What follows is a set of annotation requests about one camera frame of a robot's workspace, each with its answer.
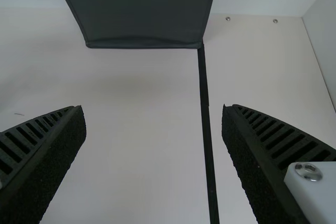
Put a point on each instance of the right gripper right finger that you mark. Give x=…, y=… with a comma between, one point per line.
x=267, y=161

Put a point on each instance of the dark grey bag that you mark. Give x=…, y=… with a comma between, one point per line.
x=147, y=11

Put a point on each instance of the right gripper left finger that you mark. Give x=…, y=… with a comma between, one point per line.
x=36, y=161

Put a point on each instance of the black strip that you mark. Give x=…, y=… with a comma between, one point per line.
x=207, y=129

